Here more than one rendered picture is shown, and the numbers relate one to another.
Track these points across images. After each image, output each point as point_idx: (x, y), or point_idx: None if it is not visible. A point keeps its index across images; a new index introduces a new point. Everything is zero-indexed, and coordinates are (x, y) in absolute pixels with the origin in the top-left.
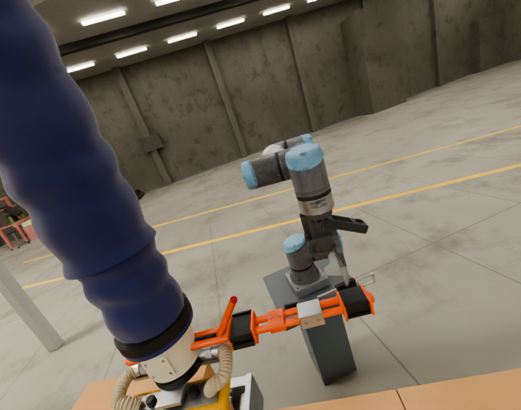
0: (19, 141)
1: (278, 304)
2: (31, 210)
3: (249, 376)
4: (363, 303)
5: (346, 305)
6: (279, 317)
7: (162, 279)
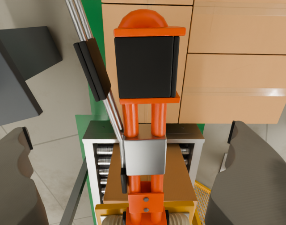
0: None
1: (1, 120)
2: None
3: (85, 140)
4: (178, 51)
5: (174, 93)
6: (150, 199)
7: None
